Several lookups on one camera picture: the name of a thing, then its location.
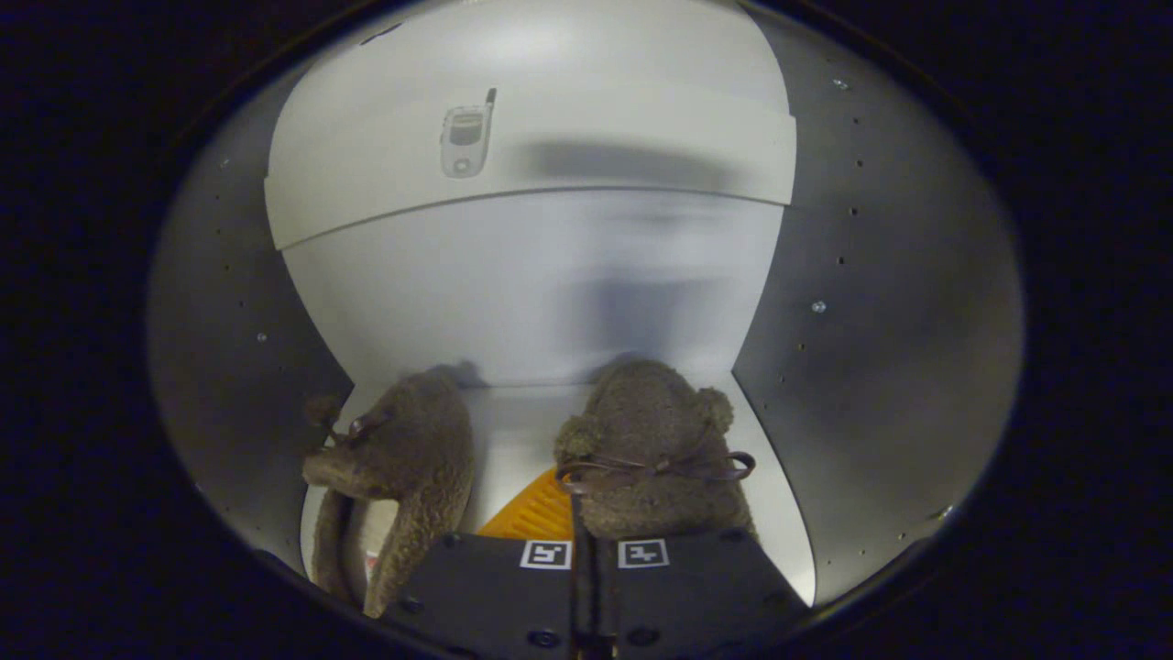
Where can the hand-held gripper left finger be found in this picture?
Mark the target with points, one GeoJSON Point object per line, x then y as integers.
{"type": "Point", "coordinates": [495, 587]}

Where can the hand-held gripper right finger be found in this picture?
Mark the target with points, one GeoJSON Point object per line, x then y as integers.
{"type": "Point", "coordinates": [696, 587]}

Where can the brown plush shoe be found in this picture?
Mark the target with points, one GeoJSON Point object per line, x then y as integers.
{"type": "Point", "coordinates": [422, 440]}
{"type": "Point", "coordinates": [651, 412]}

